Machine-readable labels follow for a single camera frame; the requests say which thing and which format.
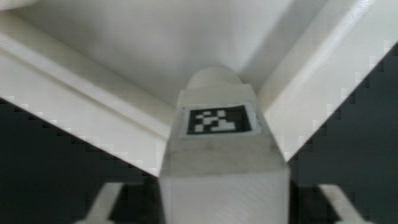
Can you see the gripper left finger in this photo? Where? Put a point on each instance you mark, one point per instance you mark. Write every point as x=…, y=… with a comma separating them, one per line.
x=124, y=205

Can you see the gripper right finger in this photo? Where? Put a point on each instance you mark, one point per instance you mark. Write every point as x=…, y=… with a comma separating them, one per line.
x=320, y=205

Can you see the white square tabletop tray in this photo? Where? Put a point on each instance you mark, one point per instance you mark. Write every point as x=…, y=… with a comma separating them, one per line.
x=98, y=57

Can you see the white leg tagged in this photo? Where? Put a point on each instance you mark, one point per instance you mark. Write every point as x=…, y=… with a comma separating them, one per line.
x=224, y=177

